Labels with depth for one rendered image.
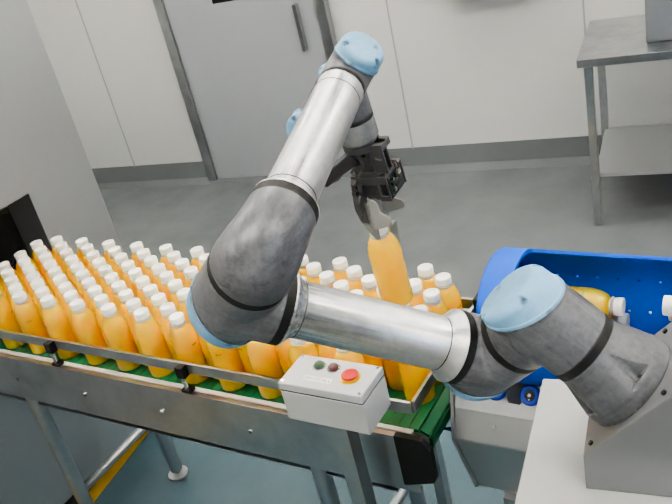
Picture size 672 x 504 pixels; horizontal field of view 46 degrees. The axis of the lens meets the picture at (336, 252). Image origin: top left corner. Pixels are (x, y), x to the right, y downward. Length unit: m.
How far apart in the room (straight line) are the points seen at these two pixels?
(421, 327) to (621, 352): 0.28
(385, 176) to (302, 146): 0.40
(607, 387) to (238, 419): 1.11
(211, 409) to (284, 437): 0.22
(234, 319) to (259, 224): 0.15
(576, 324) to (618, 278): 0.66
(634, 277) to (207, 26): 4.25
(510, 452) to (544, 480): 0.53
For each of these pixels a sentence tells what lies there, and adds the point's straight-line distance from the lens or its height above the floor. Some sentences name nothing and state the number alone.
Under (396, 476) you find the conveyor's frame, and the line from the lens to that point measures 1.87.
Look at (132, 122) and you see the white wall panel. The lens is 6.29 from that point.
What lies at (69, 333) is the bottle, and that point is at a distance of 2.42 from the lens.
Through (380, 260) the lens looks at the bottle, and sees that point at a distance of 1.59.
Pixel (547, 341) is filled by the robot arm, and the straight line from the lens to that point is 1.14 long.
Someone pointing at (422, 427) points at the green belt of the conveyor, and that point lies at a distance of 1.78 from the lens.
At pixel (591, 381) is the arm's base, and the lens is 1.17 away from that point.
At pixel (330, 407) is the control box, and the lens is 1.63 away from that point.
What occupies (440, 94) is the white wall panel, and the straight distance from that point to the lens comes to 5.17.
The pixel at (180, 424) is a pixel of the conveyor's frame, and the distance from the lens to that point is 2.21.
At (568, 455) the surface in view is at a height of 1.15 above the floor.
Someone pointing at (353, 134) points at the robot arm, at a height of 1.59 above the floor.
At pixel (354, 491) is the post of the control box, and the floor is 0.79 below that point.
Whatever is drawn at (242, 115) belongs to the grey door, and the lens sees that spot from 5.70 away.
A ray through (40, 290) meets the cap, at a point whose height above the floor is 1.10.
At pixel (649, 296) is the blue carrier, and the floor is 1.08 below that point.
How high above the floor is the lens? 2.06
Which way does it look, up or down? 27 degrees down
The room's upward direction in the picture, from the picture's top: 14 degrees counter-clockwise
